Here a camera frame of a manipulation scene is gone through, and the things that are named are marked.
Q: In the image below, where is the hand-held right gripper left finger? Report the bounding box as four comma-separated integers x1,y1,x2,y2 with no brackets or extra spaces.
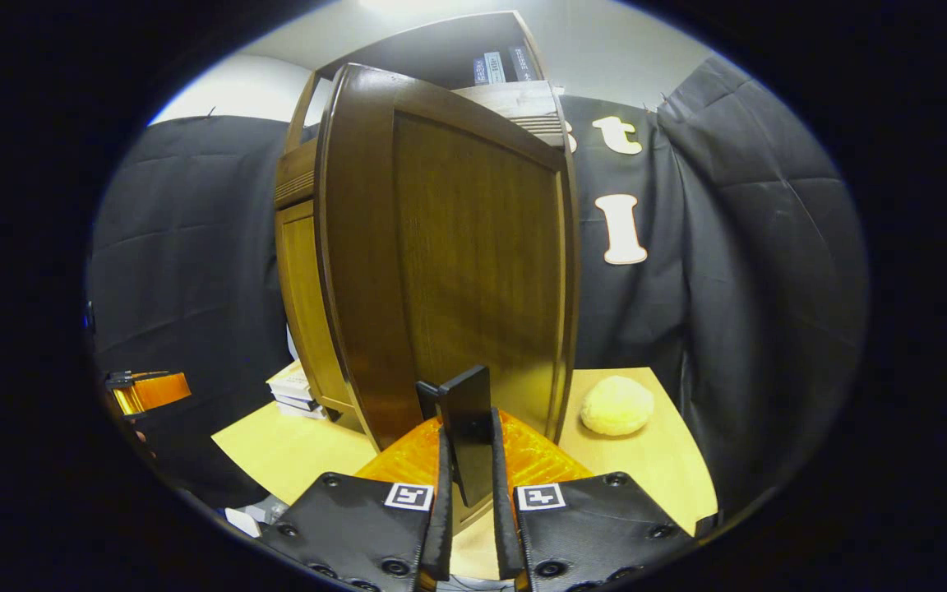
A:
258,415,454,592

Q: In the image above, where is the black door handle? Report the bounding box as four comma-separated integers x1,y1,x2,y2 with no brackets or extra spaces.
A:
416,366,495,508

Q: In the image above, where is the wooden shoe cabinet door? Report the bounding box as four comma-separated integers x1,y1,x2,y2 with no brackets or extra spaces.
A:
276,200,359,416
315,63,581,455

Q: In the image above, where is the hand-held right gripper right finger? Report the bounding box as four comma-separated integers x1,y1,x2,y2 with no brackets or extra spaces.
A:
488,407,695,592

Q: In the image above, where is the small white object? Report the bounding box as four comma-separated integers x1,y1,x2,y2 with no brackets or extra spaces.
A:
225,497,285,537

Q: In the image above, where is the black backdrop cloth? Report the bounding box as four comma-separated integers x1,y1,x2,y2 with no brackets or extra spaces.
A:
85,56,869,515

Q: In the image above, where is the wooden double-door shoe cabinet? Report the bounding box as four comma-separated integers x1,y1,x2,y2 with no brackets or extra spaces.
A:
275,10,573,437

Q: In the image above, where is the dark book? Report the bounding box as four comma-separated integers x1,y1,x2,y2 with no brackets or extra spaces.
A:
509,45,541,81

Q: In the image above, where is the stack of books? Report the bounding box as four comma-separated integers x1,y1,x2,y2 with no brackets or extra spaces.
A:
266,360,329,421

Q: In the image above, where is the yellow round sponge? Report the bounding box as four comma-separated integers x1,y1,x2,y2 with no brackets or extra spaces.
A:
580,376,656,437

